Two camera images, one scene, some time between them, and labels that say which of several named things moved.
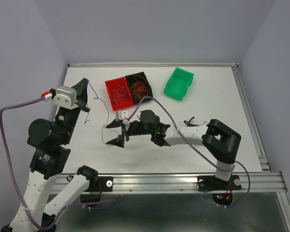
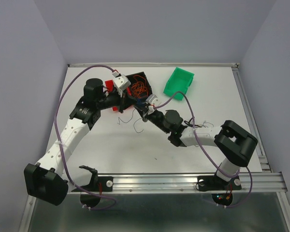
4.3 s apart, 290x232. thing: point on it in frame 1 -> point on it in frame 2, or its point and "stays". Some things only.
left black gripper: x=83 y=98 -> x=122 y=103
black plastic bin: x=138 y=86 stays
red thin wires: x=139 y=89 stays
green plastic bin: x=178 y=83 stays
